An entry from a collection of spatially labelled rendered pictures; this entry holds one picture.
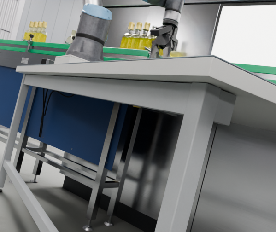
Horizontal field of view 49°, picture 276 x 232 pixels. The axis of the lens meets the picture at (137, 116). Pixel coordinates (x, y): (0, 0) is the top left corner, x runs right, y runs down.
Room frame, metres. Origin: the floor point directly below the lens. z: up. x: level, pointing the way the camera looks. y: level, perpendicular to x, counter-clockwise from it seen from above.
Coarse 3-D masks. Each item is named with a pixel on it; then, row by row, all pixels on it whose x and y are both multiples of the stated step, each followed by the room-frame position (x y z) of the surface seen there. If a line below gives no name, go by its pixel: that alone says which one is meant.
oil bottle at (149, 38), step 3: (147, 36) 1.65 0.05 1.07; (150, 36) 1.64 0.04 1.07; (153, 36) 1.63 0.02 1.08; (147, 39) 1.65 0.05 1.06; (150, 39) 1.64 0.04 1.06; (153, 39) 1.63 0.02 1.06; (144, 42) 1.66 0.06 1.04; (147, 42) 1.64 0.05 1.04; (150, 42) 1.63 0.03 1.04; (144, 45) 1.66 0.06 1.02; (147, 45) 1.64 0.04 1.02; (150, 45) 1.63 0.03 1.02; (144, 48) 1.65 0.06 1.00
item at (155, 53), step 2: (154, 46) 1.36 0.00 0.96; (156, 46) 1.36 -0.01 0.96; (154, 48) 1.36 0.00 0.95; (156, 48) 1.35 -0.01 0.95; (158, 48) 1.36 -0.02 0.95; (154, 50) 1.36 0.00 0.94; (156, 50) 1.35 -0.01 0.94; (158, 50) 1.36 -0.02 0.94; (152, 52) 1.36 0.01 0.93; (154, 52) 1.36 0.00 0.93; (156, 52) 1.36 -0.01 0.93; (158, 52) 1.36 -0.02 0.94; (152, 54) 1.36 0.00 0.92; (154, 54) 1.36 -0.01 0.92; (156, 54) 1.37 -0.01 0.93; (158, 54) 1.39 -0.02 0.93; (152, 56) 1.36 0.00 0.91; (154, 56) 1.36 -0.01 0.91; (156, 56) 1.38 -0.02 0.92; (158, 56) 1.40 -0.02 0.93
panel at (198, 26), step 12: (156, 12) 1.83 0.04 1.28; (192, 12) 1.68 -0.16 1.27; (204, 12) 1.63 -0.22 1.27; (216, 12) 1.59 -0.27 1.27; (156, 24) 1.81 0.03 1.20; (180, 24) 1.71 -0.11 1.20; (192, 24) 1.67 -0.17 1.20; (204, 24) 1.62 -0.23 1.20; (216, 24) 1.58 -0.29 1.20; (180, 36) 1.70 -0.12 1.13; (192, 36) 1.66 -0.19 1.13; (204, 36) 1.61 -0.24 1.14; (180, 48) 1.69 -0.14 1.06; (192, 48) 1.65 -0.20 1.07; (204, 48) 1.60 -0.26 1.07
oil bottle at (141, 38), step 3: (138, 36) 1.69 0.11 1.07; (141, 36) 1.68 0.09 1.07; (144, 36) 1.67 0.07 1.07; (138, 39) 1.69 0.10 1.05; (141, 39) 1.67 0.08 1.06; (144, 39) 1.67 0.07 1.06; (138, 42) 1.68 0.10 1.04; (141, 42) 1.67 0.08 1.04; (135, 45) 1.69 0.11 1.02; (138, 45) 1.68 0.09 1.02; (141, 45) 1.67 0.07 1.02; (135, 48) 1.69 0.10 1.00; (138, 48) 1.68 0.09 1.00; (141, 48) 1.66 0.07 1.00
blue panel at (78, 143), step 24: (0, 72) 2.30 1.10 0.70; (0, 96) 2.25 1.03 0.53; (48, 96) 1.91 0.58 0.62; (72, 96) 1.78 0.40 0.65; (0, 120) 2.20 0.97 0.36; (48, 120) 1.88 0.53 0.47; (72, 120) 1.75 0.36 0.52; (96, 120) 1.64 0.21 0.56; (120, 120) 1.54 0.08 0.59; (48, 144) 1.84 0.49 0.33; (72, 144) 1.72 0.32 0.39; (96, 144) 1.61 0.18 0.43
